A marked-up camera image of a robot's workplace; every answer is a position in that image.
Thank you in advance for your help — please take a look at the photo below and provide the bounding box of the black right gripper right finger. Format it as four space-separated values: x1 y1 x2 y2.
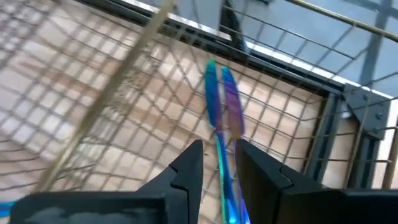
236 139 398 224

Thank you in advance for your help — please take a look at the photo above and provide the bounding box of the iridescent metal cutlery piece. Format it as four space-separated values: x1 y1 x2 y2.
0 200 17 218
203 58 242 224
220 66 252 224

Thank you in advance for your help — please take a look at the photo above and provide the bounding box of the gold wire basket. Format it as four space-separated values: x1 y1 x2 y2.
0 0 398 224

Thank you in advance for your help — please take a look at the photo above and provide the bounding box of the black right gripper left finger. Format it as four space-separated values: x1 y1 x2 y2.
136 139 205 224

